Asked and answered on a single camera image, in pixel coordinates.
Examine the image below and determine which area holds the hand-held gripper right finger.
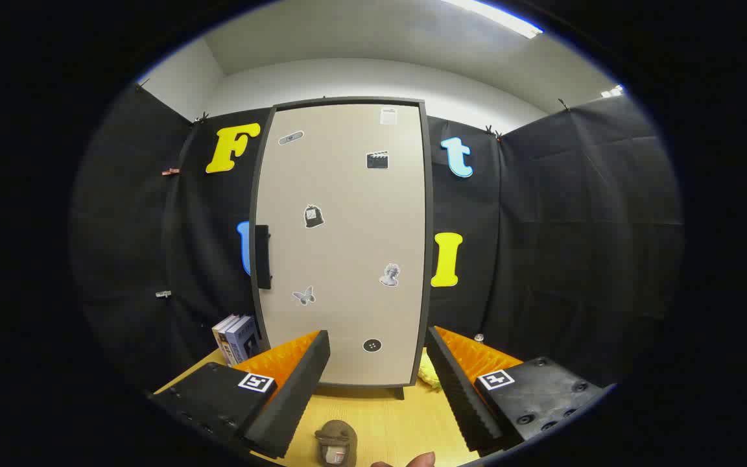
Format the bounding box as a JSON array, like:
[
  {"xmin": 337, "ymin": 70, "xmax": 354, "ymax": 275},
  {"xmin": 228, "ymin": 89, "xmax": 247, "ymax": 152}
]
[{"xmin": 427, "ymin": 326, "xmax": 608, "ymax": 453}]

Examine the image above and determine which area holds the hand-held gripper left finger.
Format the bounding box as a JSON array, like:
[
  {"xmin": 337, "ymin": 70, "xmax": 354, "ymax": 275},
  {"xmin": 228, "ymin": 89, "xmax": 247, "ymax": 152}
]
[{"xmin": 150, "ymin": 329, "xmax": 331, "ymax": 460}]

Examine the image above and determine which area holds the brown fuzzy shoe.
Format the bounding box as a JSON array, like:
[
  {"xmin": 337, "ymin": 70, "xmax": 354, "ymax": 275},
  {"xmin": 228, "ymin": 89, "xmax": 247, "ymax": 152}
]
[{"xmin": 314, "ymin": 420, "xmax": 358, "ymax": 467}]

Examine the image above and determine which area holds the grey shoe cabinet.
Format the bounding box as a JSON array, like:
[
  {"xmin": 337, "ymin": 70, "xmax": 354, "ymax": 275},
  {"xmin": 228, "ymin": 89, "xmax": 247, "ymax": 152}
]
[{"xmin": 250, "ymin": 96, "xmax": 436, "ymax": 400}]

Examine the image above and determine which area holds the black door handle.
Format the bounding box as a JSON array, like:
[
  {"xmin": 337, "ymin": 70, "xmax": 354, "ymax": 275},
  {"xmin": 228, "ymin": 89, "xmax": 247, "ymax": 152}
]
[{"xmin": 255, "ymin": 225, "xmax": 272, "ymax": 290}]

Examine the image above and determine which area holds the yellow round soft toy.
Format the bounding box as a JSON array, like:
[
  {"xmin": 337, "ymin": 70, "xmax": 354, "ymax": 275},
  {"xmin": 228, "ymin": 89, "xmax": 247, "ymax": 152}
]
[{"xmin": 418, "ymin": 353, "xmax": 442, "ymax": 390}]

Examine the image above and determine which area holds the blue book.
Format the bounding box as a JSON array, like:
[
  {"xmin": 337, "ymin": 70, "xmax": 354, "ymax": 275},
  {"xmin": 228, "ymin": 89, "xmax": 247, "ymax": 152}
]
[{"xmin": 226, "ymin": 316, "xmax": 261, "ymax": 366}]

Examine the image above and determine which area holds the pale-spined book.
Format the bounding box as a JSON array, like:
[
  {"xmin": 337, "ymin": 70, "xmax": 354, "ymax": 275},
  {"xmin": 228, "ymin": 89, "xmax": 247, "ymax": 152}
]
[{"xmin": 212, "ymin": 315, "xmax": 239, "ymax": 365}]

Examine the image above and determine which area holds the black backdrop cloth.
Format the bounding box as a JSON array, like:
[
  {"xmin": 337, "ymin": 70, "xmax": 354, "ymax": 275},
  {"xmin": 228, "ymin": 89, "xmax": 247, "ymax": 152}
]
[{"xmin": 69, "ymin": 84, "xmax": 682, "ymax": 393}]

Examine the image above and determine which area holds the long ceiling light panel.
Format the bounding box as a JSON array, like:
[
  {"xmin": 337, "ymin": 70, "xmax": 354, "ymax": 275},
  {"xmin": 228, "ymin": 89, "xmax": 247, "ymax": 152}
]
[{"xmin": 442, "ymin": 0, "xmax": 543, "ymax": 39}]

